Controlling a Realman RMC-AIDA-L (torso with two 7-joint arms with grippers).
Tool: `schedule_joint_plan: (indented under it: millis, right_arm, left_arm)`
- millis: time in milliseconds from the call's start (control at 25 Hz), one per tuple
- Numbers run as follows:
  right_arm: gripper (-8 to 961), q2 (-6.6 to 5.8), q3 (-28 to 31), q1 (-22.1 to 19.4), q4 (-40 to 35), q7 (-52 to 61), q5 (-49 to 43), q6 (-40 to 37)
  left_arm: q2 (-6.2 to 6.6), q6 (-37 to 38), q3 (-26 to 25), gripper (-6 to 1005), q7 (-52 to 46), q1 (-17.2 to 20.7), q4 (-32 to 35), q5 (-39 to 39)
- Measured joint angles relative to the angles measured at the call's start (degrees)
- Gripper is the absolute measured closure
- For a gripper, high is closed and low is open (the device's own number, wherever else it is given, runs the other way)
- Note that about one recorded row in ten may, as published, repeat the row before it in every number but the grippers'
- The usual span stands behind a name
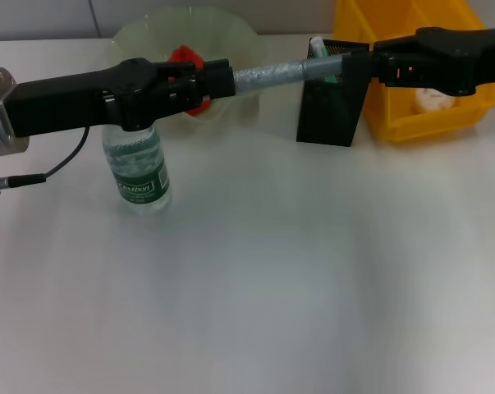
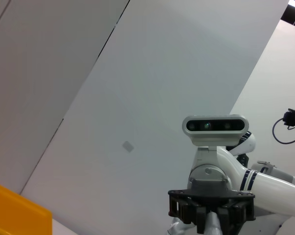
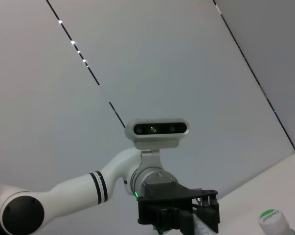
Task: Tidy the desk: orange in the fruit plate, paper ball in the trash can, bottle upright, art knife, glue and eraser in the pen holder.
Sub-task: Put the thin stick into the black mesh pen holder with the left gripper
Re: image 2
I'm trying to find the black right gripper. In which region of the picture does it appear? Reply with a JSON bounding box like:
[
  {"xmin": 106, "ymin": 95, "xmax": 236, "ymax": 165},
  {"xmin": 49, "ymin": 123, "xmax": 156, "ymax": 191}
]
[{"xmin": 168, "ymin": 179, "xmax": 257, "ymax": 235}]

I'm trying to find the grey glitter pen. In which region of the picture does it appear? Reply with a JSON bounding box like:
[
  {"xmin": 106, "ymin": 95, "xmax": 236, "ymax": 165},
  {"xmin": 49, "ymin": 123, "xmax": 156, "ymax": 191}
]
[{"xmin": 205, "ymin": 211, "xmax": 223, "ymax": 235}]

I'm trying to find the yellow plastic bin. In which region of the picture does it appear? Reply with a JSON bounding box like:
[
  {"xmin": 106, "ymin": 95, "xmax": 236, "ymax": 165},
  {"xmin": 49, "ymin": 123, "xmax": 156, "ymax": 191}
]
[{"xmin": 0, "ymin": 180, "xmax": 53, "ymax": 235}]

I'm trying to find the silver black head camera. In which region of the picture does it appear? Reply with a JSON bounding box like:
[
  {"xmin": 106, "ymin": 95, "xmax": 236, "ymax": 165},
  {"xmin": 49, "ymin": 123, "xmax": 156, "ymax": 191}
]
[{"xmin": 182, "ymin": 114, "xmax": 250, "ymax": 147}]

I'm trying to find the black camera with cable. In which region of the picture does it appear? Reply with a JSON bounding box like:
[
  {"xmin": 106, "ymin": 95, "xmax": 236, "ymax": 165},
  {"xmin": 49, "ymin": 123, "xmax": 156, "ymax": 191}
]
[{"xmin": 272, "ymin": 108, "xmax": 295, "ymax": 145}]

